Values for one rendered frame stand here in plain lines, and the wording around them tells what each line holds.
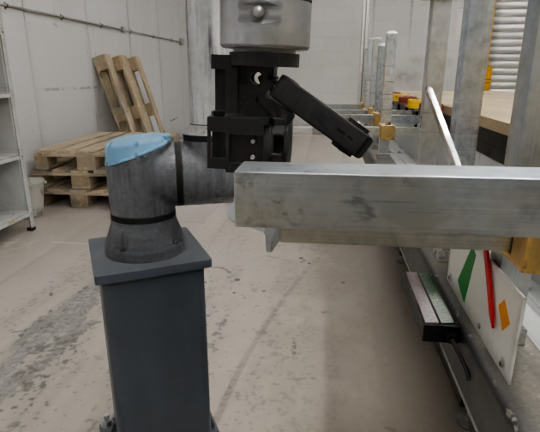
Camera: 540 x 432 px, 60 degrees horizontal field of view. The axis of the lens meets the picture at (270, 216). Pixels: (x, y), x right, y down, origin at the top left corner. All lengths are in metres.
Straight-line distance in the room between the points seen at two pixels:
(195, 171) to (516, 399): 0.76
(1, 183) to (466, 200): 3.40
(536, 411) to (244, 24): 0.45
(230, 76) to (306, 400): 1.28
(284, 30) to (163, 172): 0.65
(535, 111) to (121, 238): 0.85
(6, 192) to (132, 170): 2.54
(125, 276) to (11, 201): 2.54
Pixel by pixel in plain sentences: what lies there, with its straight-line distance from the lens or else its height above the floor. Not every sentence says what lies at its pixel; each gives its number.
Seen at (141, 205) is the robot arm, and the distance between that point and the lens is 1.07.
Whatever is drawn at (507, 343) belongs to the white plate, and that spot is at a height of 0.74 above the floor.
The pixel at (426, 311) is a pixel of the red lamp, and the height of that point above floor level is 0.70.
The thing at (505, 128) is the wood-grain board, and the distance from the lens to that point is 1.21.
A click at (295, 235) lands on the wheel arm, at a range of 0.51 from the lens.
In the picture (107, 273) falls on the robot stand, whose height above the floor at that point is 0.60.
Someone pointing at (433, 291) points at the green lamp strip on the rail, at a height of 0.70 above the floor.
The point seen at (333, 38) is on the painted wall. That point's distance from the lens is 8.26.
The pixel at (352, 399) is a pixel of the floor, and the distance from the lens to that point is 1.64.
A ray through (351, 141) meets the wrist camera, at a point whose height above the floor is 0.94.
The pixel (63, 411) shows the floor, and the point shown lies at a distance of 1.70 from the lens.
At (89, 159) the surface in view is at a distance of 3.81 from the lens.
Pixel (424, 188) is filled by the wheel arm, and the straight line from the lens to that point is 0.24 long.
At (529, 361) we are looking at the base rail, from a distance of 0.62.
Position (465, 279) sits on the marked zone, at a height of 0.74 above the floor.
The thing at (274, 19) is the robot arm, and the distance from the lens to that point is 0.46.
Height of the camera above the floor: 1.01
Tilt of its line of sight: 17 degrees down
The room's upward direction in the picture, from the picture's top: straight up
